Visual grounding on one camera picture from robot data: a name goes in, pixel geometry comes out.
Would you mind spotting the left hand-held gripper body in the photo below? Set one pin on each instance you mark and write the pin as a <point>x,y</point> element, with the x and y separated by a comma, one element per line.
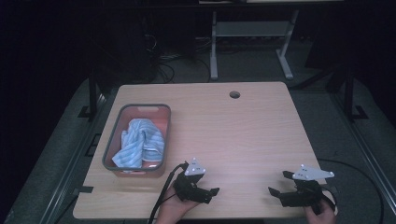
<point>188,183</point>

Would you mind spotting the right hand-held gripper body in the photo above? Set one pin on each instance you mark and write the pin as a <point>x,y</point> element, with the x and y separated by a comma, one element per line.
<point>306,193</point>

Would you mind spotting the blue striped towel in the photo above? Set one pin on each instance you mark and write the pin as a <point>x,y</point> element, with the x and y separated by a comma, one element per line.
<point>137,141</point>

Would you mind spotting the pink bin with grey rim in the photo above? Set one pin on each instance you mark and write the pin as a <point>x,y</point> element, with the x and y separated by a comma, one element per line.
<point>162,118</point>

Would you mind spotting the person's right hand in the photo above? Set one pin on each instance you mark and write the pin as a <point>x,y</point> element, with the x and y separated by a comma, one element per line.
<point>323,216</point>

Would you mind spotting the person's left hand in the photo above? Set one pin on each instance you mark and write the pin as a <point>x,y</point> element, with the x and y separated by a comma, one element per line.
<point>174,210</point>

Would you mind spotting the black metal stand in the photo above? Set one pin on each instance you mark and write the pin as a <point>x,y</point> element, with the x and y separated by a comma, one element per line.
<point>92,93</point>
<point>349,93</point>

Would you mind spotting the black tape strip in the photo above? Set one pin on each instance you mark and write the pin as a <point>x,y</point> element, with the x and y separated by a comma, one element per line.
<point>84,189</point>

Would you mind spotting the aluminium floor rail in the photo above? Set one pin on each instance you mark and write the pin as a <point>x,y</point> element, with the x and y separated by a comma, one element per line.
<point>367,161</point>
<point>73,161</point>

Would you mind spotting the white metal table frame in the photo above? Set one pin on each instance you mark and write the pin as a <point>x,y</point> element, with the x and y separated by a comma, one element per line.
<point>249,29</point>

